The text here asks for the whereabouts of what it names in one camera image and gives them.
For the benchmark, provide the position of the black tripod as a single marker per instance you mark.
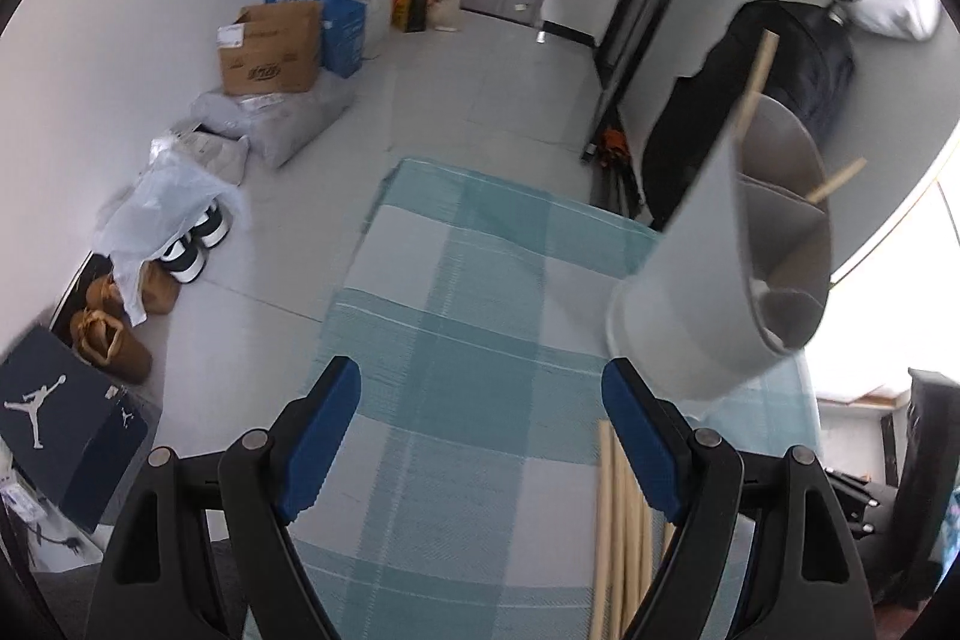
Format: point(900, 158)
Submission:
point(611, 149)

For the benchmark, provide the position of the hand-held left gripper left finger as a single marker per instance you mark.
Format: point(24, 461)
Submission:
point(322, 437)

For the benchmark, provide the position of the black backpack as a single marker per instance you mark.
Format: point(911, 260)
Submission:
point(795, 63)

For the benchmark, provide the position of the white plastic sheet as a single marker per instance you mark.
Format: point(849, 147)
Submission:
point(165, 197)

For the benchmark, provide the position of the grey plastic package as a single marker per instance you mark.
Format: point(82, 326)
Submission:
point(300, 123)

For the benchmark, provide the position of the grey utensil holder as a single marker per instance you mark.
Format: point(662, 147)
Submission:
point(697, 280)

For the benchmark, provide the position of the beige paper bag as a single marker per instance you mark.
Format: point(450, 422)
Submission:
point(446, 10)

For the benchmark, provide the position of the white wrapped bundle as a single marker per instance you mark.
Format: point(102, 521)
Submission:
point(217, 153)

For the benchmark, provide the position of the dark blue shoe box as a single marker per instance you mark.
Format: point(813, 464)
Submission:
point(67, 430)

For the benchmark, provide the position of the brown boot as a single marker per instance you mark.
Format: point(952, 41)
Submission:
point(112, 344)
point(154, 291)

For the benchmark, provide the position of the black chair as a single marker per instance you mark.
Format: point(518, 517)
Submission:
point(922, 460)

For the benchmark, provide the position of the blue cardboard box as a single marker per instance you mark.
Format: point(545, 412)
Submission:
point(345, 36)

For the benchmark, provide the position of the black and white sneaker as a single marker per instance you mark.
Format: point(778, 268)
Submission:
point(184, 261)
point(211, 227)

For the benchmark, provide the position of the brown cardboard box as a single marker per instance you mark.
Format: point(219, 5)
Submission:
point(274, 55)

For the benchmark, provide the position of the teal checked tablecloth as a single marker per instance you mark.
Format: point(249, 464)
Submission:
point(465, 385)

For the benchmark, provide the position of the wooden chopstick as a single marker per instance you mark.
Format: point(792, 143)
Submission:
point(759, 78)
point(836, 181)
point(602, 535)

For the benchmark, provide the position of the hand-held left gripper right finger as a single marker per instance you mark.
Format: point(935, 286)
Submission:
point(645, 441)

